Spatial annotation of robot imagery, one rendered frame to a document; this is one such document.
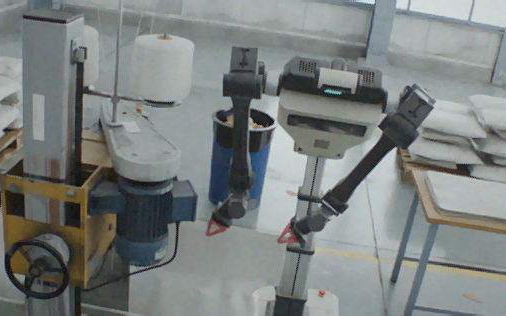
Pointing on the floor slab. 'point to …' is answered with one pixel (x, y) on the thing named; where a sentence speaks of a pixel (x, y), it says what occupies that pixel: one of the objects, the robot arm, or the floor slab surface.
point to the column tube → (59, 117)
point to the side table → (447, 260)
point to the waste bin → (223, 140)
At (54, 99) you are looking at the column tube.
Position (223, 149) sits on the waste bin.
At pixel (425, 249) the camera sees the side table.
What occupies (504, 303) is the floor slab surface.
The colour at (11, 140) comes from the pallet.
